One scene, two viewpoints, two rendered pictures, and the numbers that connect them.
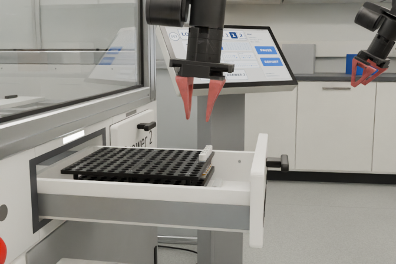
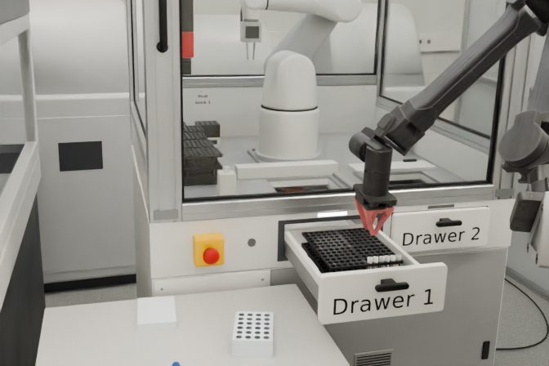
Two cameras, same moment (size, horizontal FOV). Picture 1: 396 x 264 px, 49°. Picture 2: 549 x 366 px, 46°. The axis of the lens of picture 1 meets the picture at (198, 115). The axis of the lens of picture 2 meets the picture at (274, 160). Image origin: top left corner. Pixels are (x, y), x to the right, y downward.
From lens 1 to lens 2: 1.21 m
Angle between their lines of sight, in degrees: 64
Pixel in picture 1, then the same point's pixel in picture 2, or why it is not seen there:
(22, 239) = (266, 261)
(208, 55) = (366, 189)
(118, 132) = (396, 220)
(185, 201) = (313, 277)
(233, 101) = not seen: outside the picture
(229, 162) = not seen: hidden behind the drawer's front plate
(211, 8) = (369, 158)
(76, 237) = not seen: hidden behind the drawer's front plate
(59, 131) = (312, 208)
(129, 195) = (301, 261)
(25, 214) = (270, 248)
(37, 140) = (287, 211)
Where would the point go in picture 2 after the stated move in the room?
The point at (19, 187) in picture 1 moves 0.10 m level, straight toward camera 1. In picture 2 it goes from (267, 233) to (239, 243)
